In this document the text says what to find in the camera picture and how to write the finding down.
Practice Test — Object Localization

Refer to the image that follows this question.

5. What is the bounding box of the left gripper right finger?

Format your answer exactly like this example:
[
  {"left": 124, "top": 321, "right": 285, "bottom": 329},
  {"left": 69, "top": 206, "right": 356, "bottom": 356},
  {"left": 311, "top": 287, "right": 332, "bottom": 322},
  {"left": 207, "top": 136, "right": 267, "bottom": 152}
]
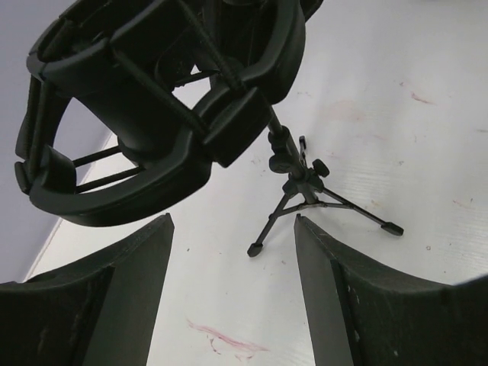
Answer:
[{"left": 294, "top": 215, "right": 487, "bottom": 365}]

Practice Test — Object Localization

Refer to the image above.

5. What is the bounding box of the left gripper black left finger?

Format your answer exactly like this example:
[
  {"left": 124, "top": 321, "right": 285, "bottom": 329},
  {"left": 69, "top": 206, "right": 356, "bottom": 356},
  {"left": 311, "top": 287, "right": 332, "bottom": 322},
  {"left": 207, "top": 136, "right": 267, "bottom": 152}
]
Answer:
[{"left": 1, "top": 214, "right": 174, "bottom": 365}]

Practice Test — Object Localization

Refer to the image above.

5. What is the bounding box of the black tripod mic stand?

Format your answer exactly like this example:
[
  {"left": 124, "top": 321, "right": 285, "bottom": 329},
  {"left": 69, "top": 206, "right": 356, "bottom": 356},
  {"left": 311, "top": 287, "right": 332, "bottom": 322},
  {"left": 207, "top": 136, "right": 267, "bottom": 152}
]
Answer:
[{"left": 14, "top": 0, "right": 405, "bottom": 258}]

